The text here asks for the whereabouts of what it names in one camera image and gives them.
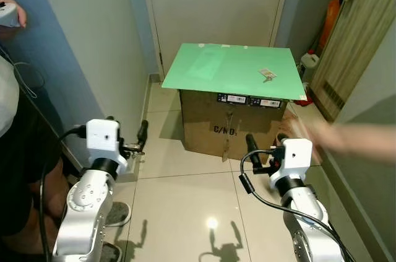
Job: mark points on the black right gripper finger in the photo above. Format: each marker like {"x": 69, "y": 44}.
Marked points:
{"x": 282, "y": 138}
{"x": 252, "y": 147}

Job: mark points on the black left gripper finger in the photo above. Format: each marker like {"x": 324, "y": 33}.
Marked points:
{"x": 111, "y": 119}
{"x": 143, "y": 132}

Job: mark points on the white handheld controller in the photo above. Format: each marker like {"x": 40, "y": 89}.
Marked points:
{"x": 7, "y": 15}

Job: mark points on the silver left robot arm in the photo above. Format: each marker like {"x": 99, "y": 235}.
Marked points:
{"x": 86, "y": 206}

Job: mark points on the person's bare forearm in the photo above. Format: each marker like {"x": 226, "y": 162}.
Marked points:
{"x": 365, "y": 141}

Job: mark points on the person's bare hand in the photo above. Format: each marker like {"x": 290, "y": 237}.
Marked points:
{"x": 309, "y": 138}

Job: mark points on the person's hand with controller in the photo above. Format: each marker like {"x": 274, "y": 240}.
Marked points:
{"x": 21, "y": 15}

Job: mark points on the black white shipping label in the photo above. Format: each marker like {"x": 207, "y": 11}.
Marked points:
{"x": 268, "y": 102}
{"x": 232, "y": 98}

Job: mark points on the grey slipper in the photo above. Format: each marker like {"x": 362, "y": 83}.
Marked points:
{"x": 117, "y": 213}
{"x": 111, "y": 253}

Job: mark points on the white plastic jug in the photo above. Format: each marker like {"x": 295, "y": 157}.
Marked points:
{"x": 310, "y": 65}

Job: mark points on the pale green plastic sheet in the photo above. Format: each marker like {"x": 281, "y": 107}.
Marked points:
{"x": 235, "y": 70}

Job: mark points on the person in black shorts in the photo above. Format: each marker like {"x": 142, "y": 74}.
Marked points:
{"x": 18, "y": 169}

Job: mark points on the wooden cabinet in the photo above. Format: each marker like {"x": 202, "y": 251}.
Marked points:
{"x": 359, "y": 45}

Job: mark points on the white door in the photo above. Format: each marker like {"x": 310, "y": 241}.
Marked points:
{"x": 216, "y": 2}

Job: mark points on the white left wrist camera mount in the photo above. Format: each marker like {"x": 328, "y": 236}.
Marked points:
{"x": 102, "y": 138}

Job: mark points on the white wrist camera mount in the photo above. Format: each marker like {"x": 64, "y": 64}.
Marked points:
{"x": 102, "y": 138}
{"x": 294, "y": 160}

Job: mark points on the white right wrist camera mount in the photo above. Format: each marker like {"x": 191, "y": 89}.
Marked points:
{"x": 294, "y": 160}

